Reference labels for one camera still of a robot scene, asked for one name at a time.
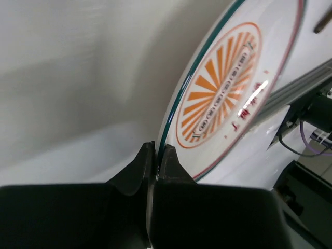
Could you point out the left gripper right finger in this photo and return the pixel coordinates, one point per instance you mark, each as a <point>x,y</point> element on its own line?
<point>185,214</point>

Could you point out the white plate orange sunburst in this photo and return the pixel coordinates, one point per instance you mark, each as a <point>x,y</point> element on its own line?
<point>228,80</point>

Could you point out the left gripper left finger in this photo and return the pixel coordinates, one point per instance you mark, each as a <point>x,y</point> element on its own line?
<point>86,215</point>

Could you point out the aluminium rail front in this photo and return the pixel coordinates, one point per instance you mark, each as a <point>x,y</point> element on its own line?
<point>296,89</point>

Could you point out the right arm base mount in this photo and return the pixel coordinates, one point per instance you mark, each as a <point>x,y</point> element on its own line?
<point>304,191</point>

